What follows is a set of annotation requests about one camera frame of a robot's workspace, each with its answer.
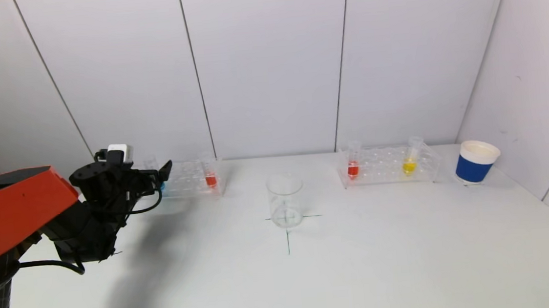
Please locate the test tube with blue pigment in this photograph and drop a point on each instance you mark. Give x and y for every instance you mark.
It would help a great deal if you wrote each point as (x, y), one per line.
(151, 162)

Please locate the blue white paper cup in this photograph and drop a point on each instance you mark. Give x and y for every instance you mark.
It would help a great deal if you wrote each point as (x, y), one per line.
(472, 168)

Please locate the clear acrylic test tube rack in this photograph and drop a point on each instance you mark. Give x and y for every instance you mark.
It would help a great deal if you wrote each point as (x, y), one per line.
(188, 183)
(383, 167)

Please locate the clear glass beaker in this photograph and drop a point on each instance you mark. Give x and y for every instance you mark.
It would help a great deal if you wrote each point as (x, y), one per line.
(286, 207)

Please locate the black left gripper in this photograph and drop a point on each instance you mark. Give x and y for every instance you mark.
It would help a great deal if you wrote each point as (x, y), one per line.
(110, 186)

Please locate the test tube with yellow pigment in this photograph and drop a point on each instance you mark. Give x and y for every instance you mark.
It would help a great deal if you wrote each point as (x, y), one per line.
(409, 166)

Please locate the test tube with red pigment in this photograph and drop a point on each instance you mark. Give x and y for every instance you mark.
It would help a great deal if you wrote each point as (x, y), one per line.
(211, 180)
(352, 170)

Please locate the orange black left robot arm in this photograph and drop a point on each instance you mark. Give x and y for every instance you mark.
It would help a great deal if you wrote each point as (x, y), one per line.
(14, 208)

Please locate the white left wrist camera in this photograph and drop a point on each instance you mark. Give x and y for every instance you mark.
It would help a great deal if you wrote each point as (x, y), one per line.
(120, 150)

